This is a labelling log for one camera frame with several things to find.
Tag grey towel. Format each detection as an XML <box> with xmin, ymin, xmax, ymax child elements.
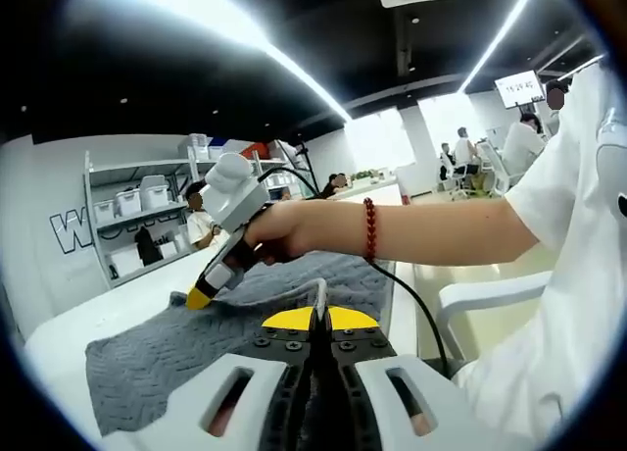
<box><xmin>85</xmin><ymin>248</ymin><xmax>396</xmax><ymax>438</ymax></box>

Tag white flat box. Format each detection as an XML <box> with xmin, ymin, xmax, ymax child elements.
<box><xmin>110</xmin><ymin>244</ymin><xmax>144</xmax><ymax>276</ymax></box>

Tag person's right hand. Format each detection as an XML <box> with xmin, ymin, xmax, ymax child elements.
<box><xmin>242</xmin><ymin>199</ymin><xmax>325</xmax><ymax>267</ymax></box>

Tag white shelving rack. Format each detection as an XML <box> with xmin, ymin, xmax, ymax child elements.
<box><xmin>82</xmin><ymin>149</ymin><xmax>198</xmax><ymax>291</ymax></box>
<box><xmin>188</xmin><ymin>131</ymin><xmax>315</xmax><ymax>203</ymax></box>

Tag black tripod stand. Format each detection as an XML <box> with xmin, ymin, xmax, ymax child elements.
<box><xmin>288</xmin><ymin>144</ymin><xmax>317</xmax><ymax>198</ymax></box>

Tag black bag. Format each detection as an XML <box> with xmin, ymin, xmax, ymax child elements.
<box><xmin>134</xmin><ymin>225</ymin><xmax>166</xmax><ymax>268</ymax></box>

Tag white storage box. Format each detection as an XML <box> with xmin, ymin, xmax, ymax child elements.
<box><xmin>139</xmin><ymin>175</ymin><xmax>170</xmax><ymax>212</ymax></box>
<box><xmin>92</xmin><ymin>199</ymin><xmax>117</xmax><ymax>225</ymax></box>
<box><xmin>115</xmin><ymin>188</ymin><xmax>144</xmax><ymax>218</ymax></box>

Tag potted green plants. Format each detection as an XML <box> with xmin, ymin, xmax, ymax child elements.
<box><xmin>350</xmin><ymin>169</ymin><xmax>396</xmax><ymax>185</ymax></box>

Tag white chair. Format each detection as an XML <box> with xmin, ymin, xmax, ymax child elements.
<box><xmin>435</xmin><ymin>269</ymin><xmax>555</xmax><ymax>365</ymax></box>

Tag ceiling light strip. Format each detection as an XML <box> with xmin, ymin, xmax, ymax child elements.
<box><xmin>459</xmin><ymin>0</ymin><xmax>555</xmax><ymax>92</ymax></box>
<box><xmin>87</xmin><ymin>0</ymin><xmax>352</xmax><ymax>122</ymax></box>

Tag time display screen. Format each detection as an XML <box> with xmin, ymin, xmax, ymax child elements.
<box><xmin>493</xmin><ymin>70</ymin><xmax>548</xmax><ymax>111</ymax></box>

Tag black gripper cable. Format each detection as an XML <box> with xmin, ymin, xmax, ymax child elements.
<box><xmin>255</xmin><ymin>166</ymin><xmax>455</xmax><ymax>376</ymax></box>

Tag red bead bracelet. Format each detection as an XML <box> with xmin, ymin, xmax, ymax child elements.
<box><xmin>362</xmin><ymin>197</ymin><xmax>381</xmax><ymax>264</ymax></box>

